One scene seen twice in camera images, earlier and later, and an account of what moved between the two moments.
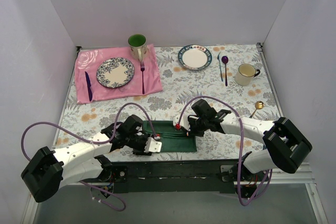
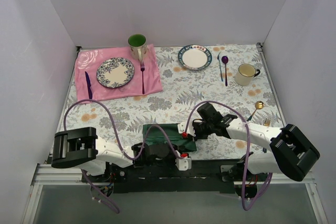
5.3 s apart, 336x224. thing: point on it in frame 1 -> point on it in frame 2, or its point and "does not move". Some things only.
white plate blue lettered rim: (194, 57) does not move
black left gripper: (142, 145) -> (173, 149)
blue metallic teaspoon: (218, 59) does not move
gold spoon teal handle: (259, 105) does not move
